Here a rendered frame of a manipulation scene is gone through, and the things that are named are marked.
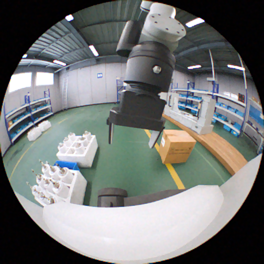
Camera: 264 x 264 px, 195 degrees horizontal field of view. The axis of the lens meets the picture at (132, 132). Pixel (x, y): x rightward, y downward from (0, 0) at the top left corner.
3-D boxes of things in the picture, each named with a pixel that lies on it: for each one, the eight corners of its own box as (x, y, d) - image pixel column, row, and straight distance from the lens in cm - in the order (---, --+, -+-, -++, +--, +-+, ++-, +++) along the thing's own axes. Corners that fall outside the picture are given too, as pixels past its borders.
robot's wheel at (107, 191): (127, 195, 69) (126, 186, 50) (128, 200, 68) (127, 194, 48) (102, 196, 72) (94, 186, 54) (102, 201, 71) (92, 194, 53)
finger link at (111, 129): (113, 138, 21) (115, 117, 18) (111, 146, 19) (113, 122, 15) (107, 138, 21) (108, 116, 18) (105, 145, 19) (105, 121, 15)
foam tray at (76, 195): (87, 181, 82) (78, 170, 69) (81, 222, 76) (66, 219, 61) (58, 176, 106) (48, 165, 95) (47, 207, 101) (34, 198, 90)
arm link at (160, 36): (161, 78, 22) (168, 44, 27) (190, 70, 13) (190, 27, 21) (117, 67, 21) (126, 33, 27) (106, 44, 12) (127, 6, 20)
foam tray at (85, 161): (98, 145, 116) (95, 135, 106) (90, 168, 90) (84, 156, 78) (75, 146, 133) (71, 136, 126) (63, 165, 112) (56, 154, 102)
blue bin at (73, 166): (81, 169, 94) (76, 162, 85) (78, 178, 89) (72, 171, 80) (61, 167, 112) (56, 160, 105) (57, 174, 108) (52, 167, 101)
